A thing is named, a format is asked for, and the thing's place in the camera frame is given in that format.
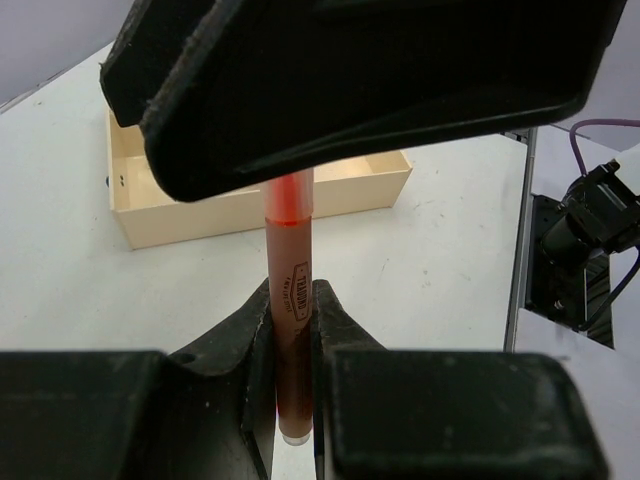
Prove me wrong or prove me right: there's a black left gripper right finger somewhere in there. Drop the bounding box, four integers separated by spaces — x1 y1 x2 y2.
311 280 610 479

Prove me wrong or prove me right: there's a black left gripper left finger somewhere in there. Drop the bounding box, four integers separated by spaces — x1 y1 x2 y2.
1 285 275 479

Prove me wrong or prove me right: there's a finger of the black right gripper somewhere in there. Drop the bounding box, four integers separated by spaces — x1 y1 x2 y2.
100 0 625 202

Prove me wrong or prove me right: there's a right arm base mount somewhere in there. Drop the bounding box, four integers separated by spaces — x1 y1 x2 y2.
525 160 639 348

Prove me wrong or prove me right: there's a beige slim orange-tip pen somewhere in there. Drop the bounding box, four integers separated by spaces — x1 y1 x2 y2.
262 169 314 446

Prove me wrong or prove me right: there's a cream wooden divided tray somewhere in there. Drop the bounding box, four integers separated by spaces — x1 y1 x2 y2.
106 111 413 249

